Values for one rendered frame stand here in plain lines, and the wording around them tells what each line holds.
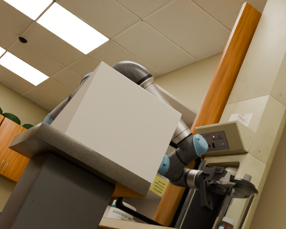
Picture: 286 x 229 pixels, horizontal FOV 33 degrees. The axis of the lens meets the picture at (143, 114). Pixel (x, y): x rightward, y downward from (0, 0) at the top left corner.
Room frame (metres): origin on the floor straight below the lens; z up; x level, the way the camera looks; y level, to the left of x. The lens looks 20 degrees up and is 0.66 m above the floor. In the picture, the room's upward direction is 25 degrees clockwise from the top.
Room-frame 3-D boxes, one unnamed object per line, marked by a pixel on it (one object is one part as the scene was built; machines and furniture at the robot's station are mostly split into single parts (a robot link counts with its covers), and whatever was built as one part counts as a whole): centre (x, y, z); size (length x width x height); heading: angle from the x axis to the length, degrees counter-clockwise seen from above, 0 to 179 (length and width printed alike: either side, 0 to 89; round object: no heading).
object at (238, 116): (2.02, -0.40, 1.54); 0.05 x 0.05 x 0.06; 26
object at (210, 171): (1.78, -0.35, 1.18); 0.12 x 0.08 x 0.09; 37
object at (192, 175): (1.84, -0.30, 1.17); 0.08 x 0.05 x 0.08; 127
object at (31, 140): (1.32, 0.11, 0.92); 0.32 x 0.32 x 0.04; 20
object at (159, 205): (2.21, -0.20, 1.19); 0.30 x 0.01 x 0.40; 103
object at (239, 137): (2.09, -0.37, 1.46); 0.32 x 0.11 x 0.10; 22
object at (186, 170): (1.90, -0.25, 1.17); 0.11 x 0.09 x 0.08; 37
